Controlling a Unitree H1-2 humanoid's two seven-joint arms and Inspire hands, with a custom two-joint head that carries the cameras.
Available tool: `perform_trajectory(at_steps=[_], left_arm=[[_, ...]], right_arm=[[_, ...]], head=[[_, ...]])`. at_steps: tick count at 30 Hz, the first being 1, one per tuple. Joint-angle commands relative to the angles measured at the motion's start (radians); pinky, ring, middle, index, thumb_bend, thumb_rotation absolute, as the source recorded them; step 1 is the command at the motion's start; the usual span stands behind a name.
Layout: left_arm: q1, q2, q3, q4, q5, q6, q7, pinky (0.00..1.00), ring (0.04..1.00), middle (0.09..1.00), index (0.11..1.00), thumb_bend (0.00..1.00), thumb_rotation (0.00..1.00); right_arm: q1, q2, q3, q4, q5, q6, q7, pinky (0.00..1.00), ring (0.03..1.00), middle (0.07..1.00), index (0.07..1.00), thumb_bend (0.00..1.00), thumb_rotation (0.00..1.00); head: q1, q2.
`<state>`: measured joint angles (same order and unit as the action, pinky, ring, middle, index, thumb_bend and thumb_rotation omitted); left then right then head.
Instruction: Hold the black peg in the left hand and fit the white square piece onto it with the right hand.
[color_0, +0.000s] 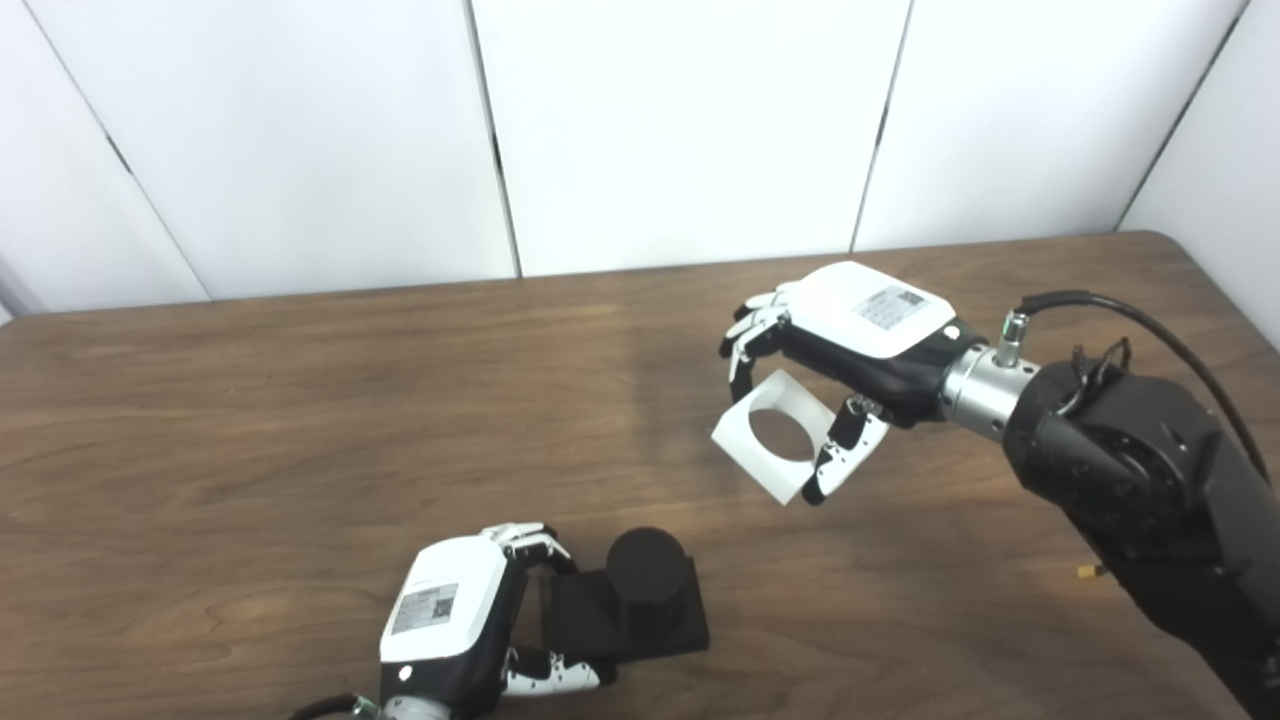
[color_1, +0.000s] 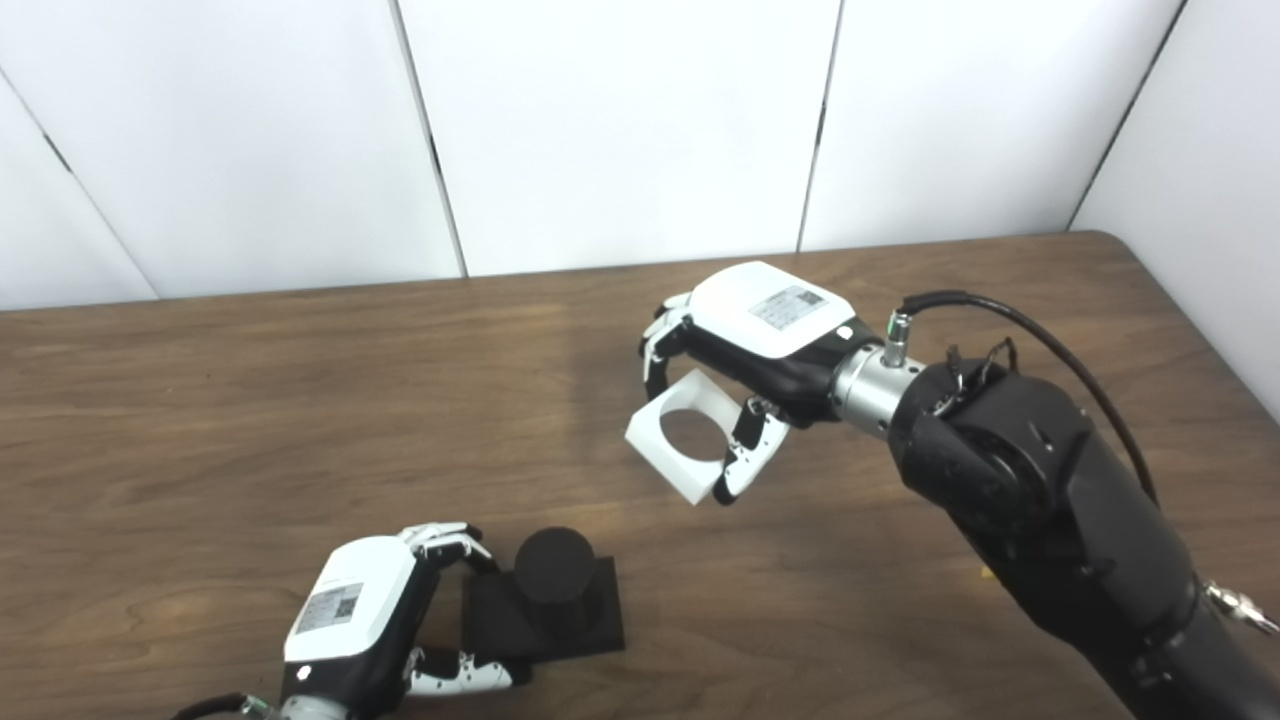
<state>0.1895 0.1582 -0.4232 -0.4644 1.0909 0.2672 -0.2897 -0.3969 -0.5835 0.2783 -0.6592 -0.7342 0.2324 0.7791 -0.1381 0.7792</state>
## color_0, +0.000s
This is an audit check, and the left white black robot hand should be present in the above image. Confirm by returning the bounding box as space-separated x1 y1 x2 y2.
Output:
378 522 616 720

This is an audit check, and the white square piece with hole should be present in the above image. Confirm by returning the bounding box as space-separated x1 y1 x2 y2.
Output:
711 368 841 506

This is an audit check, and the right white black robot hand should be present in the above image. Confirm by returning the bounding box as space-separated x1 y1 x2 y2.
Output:
719 261 986 506

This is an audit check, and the gray wall corner post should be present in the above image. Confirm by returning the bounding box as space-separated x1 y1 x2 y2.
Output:
0 255 46 316

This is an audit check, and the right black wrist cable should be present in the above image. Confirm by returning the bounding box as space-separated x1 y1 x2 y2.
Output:
997 290 1271 491

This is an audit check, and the black peg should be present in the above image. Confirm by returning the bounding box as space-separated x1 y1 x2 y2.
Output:
545 527 711 661

